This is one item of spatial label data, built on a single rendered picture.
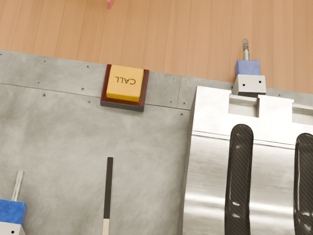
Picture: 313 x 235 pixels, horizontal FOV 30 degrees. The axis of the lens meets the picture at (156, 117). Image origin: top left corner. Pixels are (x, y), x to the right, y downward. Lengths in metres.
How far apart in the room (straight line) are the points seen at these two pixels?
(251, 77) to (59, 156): 0.37
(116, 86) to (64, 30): 0.18
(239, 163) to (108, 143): 0.24
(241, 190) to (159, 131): 0.20
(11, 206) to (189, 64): 0.43
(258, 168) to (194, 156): 0.10
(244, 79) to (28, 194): 0.43
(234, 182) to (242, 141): 0.07
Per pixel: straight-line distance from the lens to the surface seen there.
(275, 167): 0.97
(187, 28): 1.18
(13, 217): 0.96
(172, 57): 1.13
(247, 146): 0.97
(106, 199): 1.00
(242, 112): 1.02
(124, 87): 1.05
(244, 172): 0.96
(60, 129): 1.06
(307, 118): 1.05
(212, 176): 0.94
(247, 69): 1.09
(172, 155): 1.04
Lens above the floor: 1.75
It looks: 63 degrees down
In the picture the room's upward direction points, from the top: 9 degrees clockwise
